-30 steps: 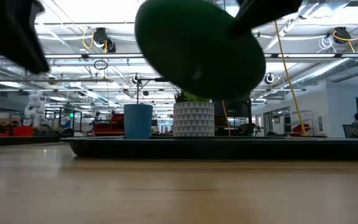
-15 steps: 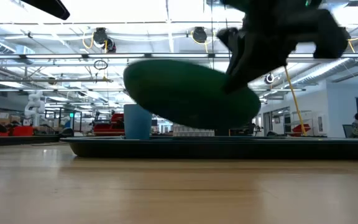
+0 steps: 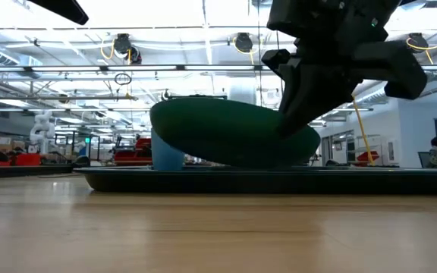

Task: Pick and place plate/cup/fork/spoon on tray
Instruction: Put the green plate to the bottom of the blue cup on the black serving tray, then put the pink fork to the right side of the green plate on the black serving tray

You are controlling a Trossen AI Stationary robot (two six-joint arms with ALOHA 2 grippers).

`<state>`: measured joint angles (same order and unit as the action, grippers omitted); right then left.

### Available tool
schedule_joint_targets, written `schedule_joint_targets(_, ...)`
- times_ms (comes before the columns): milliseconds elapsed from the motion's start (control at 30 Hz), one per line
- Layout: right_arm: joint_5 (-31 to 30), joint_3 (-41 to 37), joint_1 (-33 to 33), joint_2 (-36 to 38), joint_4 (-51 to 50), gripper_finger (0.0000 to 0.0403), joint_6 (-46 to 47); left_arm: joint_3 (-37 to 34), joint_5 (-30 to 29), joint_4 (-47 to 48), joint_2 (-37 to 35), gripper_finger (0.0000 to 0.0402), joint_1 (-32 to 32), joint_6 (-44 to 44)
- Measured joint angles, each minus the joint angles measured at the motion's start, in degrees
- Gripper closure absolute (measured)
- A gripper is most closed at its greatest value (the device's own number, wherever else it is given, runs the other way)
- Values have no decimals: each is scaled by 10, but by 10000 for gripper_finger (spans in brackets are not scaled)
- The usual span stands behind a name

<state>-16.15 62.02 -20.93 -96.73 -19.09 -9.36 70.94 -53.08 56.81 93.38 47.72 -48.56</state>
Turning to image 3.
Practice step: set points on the small black ceiling reel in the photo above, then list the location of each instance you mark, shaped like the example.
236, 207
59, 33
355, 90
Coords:
165, 95

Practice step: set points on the red tool cart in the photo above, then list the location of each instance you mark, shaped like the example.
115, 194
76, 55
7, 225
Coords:
135, 153

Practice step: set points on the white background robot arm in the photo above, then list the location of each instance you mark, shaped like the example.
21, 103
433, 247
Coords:
42, 129

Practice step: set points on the red storage bin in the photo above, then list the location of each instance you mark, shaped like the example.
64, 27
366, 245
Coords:
368, 156
25, 160

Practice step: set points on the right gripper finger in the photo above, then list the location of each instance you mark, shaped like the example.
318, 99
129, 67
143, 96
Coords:
302, 91
336, 83

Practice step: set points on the dark office chair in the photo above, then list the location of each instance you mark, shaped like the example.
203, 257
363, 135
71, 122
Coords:
423, 160

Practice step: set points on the blue plastic cup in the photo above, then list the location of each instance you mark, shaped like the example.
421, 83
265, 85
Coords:
165, 155

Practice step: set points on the dark green plastic tray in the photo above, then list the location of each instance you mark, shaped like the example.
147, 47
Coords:
241, 184

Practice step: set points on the black metal rack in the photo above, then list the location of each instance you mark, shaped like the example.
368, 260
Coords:
93, 148

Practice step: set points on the green plastic plate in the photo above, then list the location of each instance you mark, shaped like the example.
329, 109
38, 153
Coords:
222, 132

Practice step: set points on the black background gantry frame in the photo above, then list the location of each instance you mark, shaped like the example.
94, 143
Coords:
197, 96

